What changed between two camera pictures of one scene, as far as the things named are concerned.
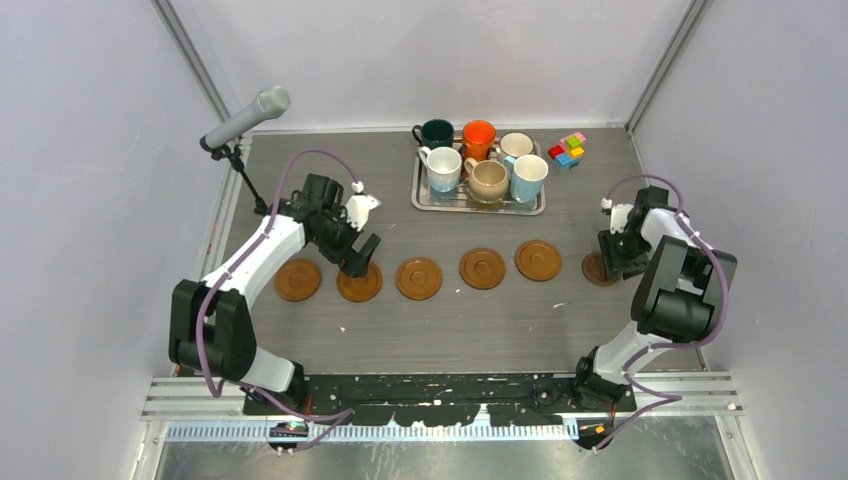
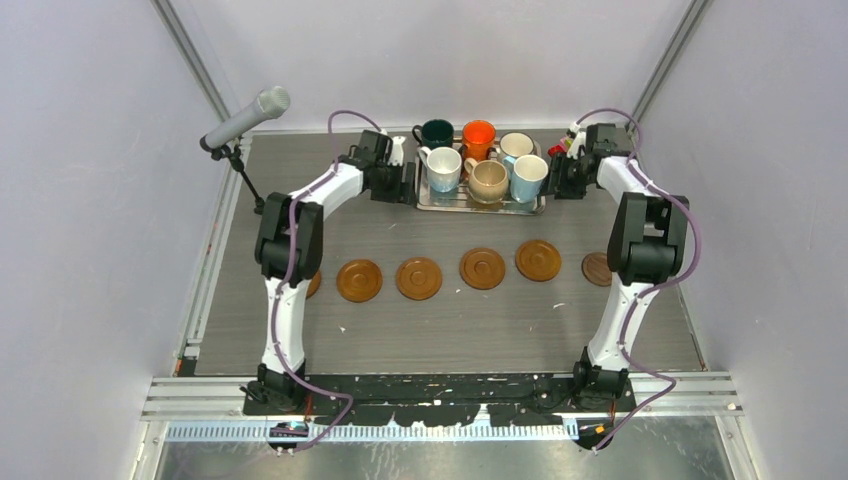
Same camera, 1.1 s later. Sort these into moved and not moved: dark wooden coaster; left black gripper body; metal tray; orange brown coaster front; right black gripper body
Moved: right black gripper body; left black gripper body
Not moved: dark wooden coaster; metal tray; orange brown coaster front
